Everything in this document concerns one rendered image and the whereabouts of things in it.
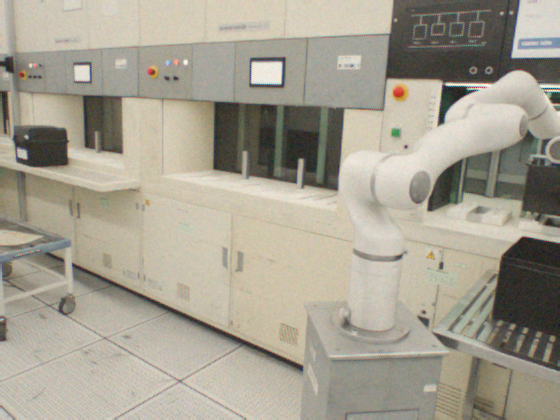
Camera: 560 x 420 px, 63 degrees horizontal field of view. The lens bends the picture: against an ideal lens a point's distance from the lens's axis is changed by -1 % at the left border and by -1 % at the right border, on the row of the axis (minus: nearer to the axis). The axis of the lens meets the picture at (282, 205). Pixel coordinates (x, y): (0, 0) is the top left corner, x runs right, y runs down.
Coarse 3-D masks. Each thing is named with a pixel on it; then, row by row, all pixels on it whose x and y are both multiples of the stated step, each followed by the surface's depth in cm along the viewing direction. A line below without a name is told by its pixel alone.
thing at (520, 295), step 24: (528, 240) 137; (504, 264) 116; (528, 264) 113; (552, 264) 134; (504, 288) 117; (528, 288) 114; (552, 288) 111; (504, 312) 118; (528, 312) 115; (552, 312) 111
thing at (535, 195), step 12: (540, 156) 172; (528, 168) 167; (540, 168) 165; (552, 168) 163; (528, 180) 168; (540, 180) 166; (552, 180) 163; (528, 192) 169; (540, 192) 166; (552, 192) 164; (528, 204) 170; (540, 204) 167; (552, 204) 165; (540, 216) 174
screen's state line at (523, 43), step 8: (520, 40) 145; (528, 40) 144; (536, 40) 143; (544, 40) 141; (552, 40) 140; (520, 48) 145; (528, 48) 144; (536, 48) 143; (544, 48) 142; (552, 48) 140
